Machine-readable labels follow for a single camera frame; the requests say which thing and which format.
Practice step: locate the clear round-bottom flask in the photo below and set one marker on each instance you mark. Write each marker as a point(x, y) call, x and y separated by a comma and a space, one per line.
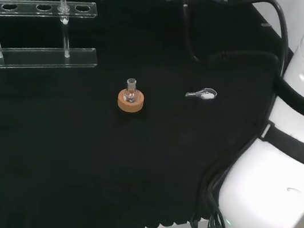
point(130, 94)

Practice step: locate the clear acrylic funnel stand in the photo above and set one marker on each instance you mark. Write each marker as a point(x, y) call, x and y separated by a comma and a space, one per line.
point(48, 54)

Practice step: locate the black bench cloth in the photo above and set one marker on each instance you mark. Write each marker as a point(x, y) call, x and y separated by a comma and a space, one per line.
point(76, 151)

